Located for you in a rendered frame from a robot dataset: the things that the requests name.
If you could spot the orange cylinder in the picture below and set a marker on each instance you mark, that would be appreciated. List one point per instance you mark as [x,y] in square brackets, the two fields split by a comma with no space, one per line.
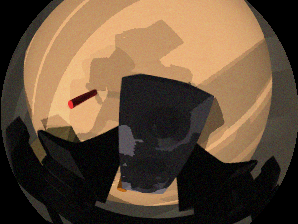
[119,186]

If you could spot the dark red peg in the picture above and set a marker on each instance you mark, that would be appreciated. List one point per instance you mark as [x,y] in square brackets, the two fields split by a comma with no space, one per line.
[80,99]

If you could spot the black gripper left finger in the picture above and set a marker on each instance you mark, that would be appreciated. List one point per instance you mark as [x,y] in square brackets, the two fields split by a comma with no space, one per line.
[94,160]

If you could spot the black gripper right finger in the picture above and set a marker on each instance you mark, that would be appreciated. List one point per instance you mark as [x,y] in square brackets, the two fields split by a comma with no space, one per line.
[203,174]

